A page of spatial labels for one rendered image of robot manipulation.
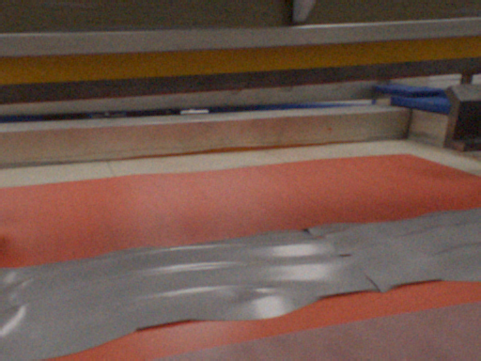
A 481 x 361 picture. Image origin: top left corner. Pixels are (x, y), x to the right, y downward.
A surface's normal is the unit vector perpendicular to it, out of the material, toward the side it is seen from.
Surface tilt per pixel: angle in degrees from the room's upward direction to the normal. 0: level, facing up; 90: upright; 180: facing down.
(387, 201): 0
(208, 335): 0
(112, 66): 89
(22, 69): 89
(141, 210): 0
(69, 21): 89
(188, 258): 29
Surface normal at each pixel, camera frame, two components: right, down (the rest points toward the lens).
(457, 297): 0.00, -0.96
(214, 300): 0.13, -0.55
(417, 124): -0.96, 0.07
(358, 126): 0.27, 0.27
